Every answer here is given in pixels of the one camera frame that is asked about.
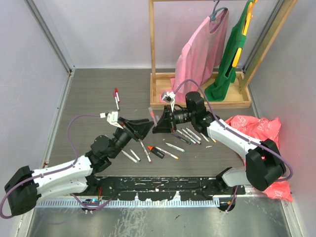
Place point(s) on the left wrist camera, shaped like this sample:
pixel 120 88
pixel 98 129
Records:
pixel 112 118

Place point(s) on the magenta cap bic marker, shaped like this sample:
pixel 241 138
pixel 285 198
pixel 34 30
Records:
pixel 116 101

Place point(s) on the white pen teal tip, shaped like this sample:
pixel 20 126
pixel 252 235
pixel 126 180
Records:
pixel 175 147

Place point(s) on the white slotted cable duct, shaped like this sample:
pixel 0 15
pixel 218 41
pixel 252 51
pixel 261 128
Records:
pixel 72 203

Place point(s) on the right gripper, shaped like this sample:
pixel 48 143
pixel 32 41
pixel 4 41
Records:
pixel 166 124

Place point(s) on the red plastic bag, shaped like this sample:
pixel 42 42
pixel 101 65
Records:
pixel 262 129

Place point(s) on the dark purple pen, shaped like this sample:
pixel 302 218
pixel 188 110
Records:
pixel 182 139

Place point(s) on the orange black highlighter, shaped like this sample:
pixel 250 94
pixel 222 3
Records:
pixel 156 152

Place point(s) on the red white pen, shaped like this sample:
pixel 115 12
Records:
pixel 117 95

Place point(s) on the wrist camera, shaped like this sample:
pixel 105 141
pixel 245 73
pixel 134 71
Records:
pixel 112 118
pixel 168 97

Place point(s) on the blue cap white marker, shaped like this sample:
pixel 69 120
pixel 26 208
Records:
pixel 192 135

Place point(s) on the yellow hanger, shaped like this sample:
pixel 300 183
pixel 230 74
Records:
pixel 242 29

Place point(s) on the yellow cap white marker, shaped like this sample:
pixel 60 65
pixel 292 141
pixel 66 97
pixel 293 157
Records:
pixel 167 153

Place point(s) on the purple cap white marker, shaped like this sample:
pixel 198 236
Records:
pixel 186 136

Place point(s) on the pink t-shirt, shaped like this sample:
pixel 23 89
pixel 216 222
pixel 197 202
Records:
pixel 203 51

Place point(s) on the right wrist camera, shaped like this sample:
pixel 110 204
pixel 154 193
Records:
pixel 168 97

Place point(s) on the green t-shirt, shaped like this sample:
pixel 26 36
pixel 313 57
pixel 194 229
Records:
pixel 226 75

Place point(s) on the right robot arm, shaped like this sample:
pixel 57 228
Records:
pixel 263 165

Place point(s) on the magenta cap white pen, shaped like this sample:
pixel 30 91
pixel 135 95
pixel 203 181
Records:
pixel 145 151

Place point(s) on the grey white pen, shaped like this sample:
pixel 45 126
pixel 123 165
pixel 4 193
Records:
pixel 129 156

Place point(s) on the blue band white pen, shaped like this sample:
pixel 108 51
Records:
pixel 135 155

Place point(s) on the grey hanger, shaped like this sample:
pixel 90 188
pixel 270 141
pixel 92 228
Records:
pixel 216 10

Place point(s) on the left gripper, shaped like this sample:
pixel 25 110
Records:
pixel 137 128

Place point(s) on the pink white pen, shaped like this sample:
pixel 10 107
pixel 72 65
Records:
pixel 152 115

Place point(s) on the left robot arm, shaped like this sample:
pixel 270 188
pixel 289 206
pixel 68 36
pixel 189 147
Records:
pixel 26 188

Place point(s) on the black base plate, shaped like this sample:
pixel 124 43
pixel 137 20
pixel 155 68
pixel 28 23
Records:
pixel 155 188

